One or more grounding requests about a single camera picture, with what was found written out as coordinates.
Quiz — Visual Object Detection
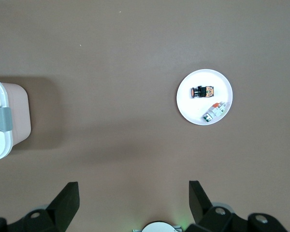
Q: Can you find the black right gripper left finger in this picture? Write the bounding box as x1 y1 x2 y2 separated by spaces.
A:
7 181 81 232

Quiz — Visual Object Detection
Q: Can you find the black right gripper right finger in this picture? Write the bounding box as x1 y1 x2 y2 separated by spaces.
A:
185 180 249 232

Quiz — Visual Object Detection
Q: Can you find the orange black push-button switch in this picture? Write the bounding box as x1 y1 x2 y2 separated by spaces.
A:
190 85 215 99

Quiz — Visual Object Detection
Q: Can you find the white lidded storage box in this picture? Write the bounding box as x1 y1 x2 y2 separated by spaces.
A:
0 76 31 161

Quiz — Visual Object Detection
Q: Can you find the pink round plate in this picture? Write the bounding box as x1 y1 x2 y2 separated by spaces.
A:
176 69 233 126

